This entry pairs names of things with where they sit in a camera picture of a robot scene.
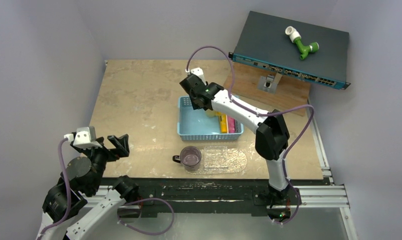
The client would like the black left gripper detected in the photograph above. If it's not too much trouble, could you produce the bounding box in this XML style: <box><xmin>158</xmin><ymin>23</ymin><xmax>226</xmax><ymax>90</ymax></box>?
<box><xmin>79</xmin><ymin>133</ymin><xmax>129</xmax><ymax>192</ymax></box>

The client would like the light blue perforated basket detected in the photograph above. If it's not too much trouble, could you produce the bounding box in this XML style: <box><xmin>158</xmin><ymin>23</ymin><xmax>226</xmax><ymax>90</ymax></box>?
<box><xmin>177</xmin><ymin>95</ymin><xmax>244</xmax><ymax>142</ymax></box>

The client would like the purple mug black handle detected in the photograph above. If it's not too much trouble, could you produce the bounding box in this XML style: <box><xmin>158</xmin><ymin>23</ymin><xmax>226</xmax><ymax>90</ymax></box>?
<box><xmin>172</xmin><ymin>146</ymin><xmax>202</xmax><ymax>172</ymax></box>

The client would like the clear textured square dish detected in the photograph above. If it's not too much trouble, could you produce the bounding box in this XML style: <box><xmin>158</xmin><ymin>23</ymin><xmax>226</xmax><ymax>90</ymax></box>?
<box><xmin>201</xmin><ymin>145</ymin><xmax>229</xmax><ymax>174</ymax></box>

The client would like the textured clear oval tray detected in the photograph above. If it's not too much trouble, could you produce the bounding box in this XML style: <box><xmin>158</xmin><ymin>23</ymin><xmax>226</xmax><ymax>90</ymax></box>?
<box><xmin>190</xmin><ymin>148</ymin><xmax>247</xmax><ymax>175</ymax></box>

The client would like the yellow mug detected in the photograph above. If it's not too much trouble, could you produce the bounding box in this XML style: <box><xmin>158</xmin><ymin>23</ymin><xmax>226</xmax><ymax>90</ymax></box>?
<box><xmin>205</xmin><ymin>109</ymin><xmax>216</xmax><ymax>118</ymax></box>

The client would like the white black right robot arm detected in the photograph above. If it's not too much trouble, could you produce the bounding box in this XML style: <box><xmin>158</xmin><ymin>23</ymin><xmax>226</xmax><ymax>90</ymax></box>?
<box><xmin>179</xmin><ymin>73</ymin><xmax>290</xmax><ymax>204</ymax></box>

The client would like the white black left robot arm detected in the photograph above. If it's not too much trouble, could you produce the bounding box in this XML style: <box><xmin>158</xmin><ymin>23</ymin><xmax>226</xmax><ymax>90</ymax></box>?
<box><xmin>36</xmin><ymin>131</ymin><xmax>140</xmax><ymax>240</ymax></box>

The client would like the pink toothpaste tube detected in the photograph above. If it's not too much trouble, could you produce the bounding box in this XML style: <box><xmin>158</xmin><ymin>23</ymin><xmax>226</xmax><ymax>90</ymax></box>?
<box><xmin>227</xmin><ymin>116</ymin><xmax>237</xmax><ymax>134</ymax></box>

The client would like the wooden board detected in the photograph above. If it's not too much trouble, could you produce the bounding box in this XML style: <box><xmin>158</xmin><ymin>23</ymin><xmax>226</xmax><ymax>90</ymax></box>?
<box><xmin>231</xmin><ymin>63</ymin><xmax>311</xmax><ymax>111</ymax></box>

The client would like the green white pipe fitting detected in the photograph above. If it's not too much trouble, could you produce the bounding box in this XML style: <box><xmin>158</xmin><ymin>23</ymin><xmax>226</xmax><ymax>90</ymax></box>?
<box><xmin>285</xmin><ymin>26</ymin><xmax>320</xmax><ymax>60</ymax></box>

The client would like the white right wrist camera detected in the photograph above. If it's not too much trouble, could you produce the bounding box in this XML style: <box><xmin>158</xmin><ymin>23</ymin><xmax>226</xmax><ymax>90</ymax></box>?
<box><xmin>185</xmin><ymin>67</ymin><xmax>208</xmax><ymax>85</ymax></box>

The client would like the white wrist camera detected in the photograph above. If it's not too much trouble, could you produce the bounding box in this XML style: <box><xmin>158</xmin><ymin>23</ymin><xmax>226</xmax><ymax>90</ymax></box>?
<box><xmin>64</xmin><ymin>126</ymin><xmax>102</xmax><ymax>150</ymax></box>
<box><xmin>185</xmin><ymin>67</ymin><xmax>208</xmax><ymax>85</ymax></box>

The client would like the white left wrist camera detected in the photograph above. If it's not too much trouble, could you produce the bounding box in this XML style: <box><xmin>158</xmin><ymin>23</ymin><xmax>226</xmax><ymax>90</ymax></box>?
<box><xmin>64</xmin><ymin>126</ymin><xmax>102</xmax><ymax>150</ymax></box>

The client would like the black metal base frame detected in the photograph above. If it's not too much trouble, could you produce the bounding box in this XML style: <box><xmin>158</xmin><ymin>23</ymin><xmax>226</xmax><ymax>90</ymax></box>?
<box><xmin>98</xmin><ymin>177</ymin><xmax>301</xmax><ymax>218</ymax></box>

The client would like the grey metal camera mount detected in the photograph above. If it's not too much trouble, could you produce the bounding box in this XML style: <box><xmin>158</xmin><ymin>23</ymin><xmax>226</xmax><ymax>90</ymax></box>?
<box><xmin>257</xmin><ymin>73</ymin><xmax>283</xmax><ymax>94</ymax></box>

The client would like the dark grey network switch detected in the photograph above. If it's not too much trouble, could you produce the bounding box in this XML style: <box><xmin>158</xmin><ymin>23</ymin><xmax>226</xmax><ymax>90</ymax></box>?
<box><xmin>229</xmin><ymin>11</ymin><xmax>350</xmax><ymax>90</ymax></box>

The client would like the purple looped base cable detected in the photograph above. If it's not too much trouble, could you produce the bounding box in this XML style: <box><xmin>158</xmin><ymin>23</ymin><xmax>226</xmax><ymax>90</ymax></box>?
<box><xmin>117</xmin><ymin>196</ymin><xmax>175</xmax><ymax>236</ymax></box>

